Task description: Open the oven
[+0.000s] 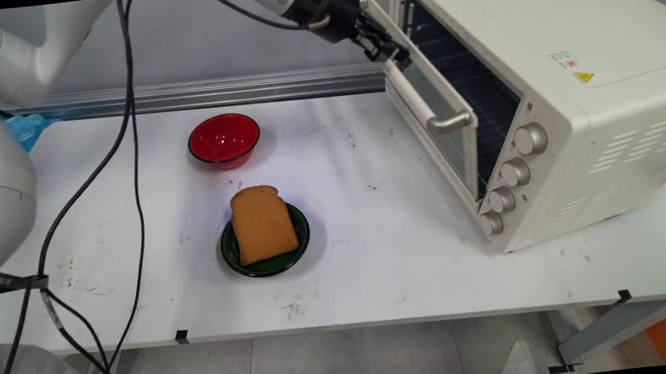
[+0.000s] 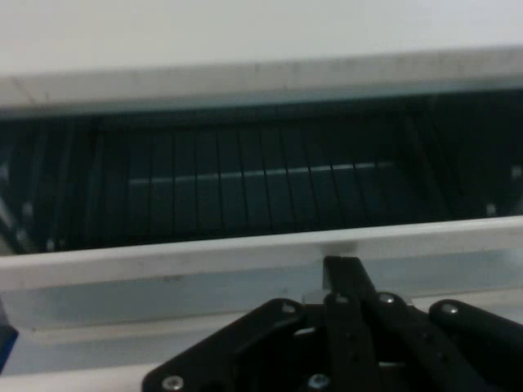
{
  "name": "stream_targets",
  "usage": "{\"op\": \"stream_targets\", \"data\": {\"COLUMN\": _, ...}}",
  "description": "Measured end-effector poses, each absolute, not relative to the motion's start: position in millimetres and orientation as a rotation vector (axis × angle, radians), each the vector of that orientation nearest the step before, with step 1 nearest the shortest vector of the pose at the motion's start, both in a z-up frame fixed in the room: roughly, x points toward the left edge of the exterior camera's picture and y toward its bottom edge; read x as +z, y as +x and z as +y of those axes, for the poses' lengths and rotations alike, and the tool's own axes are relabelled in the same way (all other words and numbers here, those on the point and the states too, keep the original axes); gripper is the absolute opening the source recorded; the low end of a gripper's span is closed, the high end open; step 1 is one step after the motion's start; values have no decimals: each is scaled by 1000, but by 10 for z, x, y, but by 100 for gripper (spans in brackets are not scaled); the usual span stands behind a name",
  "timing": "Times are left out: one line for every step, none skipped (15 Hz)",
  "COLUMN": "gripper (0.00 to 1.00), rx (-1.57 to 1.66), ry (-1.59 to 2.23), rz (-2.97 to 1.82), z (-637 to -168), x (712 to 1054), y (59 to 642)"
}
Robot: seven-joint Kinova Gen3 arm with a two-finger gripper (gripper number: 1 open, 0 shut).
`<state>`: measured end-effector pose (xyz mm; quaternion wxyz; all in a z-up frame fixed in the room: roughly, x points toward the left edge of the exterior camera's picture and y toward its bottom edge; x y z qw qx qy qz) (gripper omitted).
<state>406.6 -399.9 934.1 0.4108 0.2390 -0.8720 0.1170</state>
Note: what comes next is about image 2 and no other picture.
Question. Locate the white toaster oven body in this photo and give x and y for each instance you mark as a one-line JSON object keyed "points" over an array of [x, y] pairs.
{"points": [[245, 81]]}

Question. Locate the oven heating element rod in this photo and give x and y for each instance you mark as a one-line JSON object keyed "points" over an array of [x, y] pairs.
{"points": [[253, 173]]}

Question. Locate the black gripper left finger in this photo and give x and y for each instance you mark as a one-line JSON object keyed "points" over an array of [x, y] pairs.
{"points": [[245, 347]]}

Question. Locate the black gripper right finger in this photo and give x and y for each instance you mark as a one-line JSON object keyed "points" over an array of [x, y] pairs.
{"points": [[449, 351]]}

